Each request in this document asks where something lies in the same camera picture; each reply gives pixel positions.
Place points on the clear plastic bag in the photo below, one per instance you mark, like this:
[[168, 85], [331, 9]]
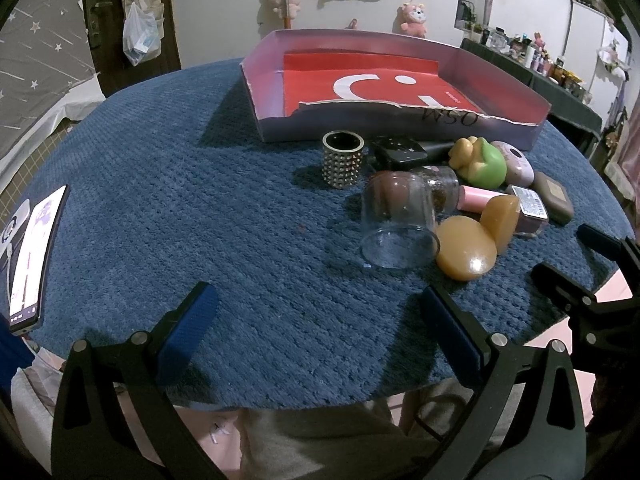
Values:
[[140, 35]]

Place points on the clear glass cup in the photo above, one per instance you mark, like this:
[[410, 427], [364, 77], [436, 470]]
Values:
[[395, 252]]

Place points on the white floor sheet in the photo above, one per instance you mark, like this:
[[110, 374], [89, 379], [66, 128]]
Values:
[[45, 130]]

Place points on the pink curtain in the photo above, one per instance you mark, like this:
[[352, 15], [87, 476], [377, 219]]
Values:
[[627, 150]]

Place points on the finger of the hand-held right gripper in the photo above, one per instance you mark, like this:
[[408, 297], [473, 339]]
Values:
[[600, 241], [562, 282]]

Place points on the pink-capped nail polish bottle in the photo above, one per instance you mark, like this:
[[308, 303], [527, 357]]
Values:
[[530, 210]]

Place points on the green frog toy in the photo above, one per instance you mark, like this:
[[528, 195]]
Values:
[[487, 167]]

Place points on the red-lined cardboard box tray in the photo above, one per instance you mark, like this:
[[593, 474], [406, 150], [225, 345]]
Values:
[[325, 90]]

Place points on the white cabinet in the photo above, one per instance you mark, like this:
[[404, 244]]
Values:
[[590, 35]]

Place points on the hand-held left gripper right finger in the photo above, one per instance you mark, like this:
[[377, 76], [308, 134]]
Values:
[[450, 330]]

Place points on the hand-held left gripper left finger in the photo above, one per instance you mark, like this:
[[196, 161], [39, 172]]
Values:
[[192, 325]]

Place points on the gold studded cup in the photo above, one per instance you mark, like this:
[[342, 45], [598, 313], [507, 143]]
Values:
[[342, 170]]

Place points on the pink bear plush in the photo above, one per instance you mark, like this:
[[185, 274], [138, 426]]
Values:
[[414, 20]]

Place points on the person's beige pants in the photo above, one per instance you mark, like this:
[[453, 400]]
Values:
[[325, 440]]

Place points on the black star-print nail polish bottle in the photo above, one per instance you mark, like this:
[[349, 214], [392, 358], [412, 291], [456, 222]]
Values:
[[400, 152]]

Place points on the brown square case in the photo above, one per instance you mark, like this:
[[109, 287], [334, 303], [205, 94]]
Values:
[[555, 197]]

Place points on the smartphone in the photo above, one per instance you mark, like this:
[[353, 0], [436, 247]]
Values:
[[35, 260]]

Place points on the dark green covered table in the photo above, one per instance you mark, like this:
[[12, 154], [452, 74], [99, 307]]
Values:
[[500, 62]]

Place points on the row of cosmetic bottles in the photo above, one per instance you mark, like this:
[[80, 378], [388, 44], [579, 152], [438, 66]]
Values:
[[530, 52]]

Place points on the white hanging decoration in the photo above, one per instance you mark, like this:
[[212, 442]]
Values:
[[612, 60]]

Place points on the dark brown door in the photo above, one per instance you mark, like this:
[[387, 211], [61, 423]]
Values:
[[105, 65]]

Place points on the lilac rounded mini device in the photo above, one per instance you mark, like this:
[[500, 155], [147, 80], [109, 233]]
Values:
[[517, 160]]

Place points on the person's pink garment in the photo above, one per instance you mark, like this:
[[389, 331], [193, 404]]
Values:
[[205, 450]]

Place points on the amber round disc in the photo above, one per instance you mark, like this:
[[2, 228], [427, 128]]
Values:
[[465, 250]]

